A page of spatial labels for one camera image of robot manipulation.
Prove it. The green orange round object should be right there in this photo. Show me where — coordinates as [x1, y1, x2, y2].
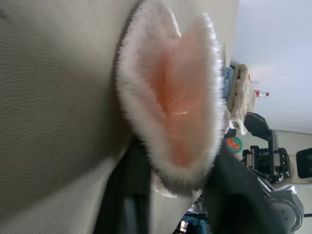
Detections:
[225, 136, 243, 155]

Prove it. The blue cloth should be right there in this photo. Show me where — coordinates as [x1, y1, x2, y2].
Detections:
[222, 67, 235, 98]

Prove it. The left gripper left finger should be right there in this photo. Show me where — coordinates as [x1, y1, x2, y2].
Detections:
[123, 140, 153, 234]

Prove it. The beige folded towel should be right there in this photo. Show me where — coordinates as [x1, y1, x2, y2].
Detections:
[227, 63, 257, 136]

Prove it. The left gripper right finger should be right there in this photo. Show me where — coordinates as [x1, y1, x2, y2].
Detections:
[206, 143, 272, 234]

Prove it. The pale pink towel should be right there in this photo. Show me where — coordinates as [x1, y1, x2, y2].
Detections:
[114, 0, 232, 197]

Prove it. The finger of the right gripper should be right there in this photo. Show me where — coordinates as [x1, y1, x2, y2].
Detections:
[244, 112, 279, 149]
[295, 147, 312, 179]

